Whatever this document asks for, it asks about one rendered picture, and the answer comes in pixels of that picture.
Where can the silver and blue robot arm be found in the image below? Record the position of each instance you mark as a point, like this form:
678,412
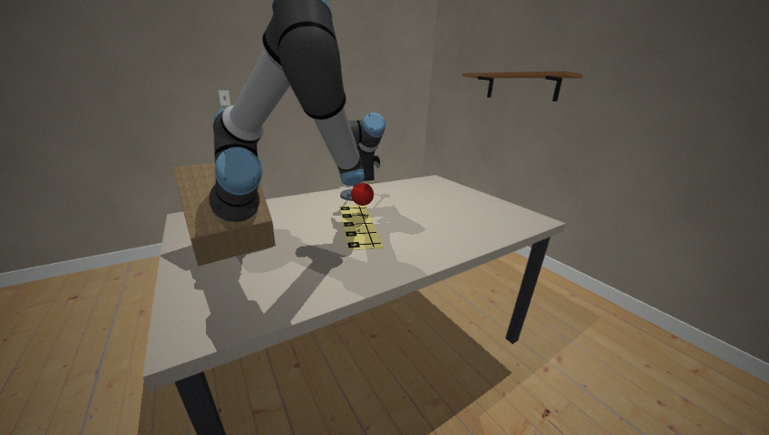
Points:
301,51

